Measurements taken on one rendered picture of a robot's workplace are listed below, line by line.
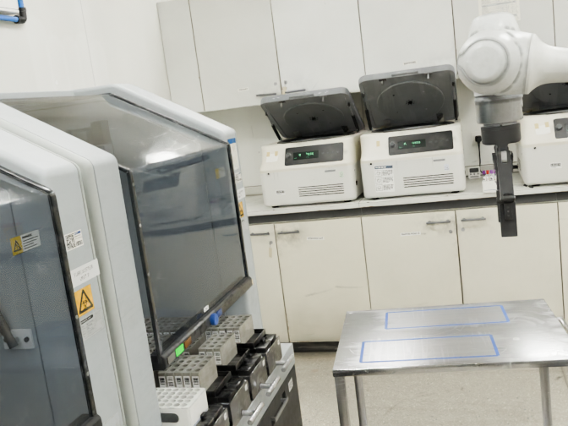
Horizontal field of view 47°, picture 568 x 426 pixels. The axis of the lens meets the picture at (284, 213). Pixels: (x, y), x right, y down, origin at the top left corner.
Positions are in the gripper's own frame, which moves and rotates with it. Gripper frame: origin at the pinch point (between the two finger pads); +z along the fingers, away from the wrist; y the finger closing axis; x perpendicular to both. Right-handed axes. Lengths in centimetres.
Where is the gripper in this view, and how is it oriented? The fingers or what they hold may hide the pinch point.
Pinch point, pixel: (507, 223)
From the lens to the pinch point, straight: 140.7
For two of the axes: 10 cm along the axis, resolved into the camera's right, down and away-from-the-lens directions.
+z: 1.3, 9.8, 1.7
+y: 2.7, -1.9, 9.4
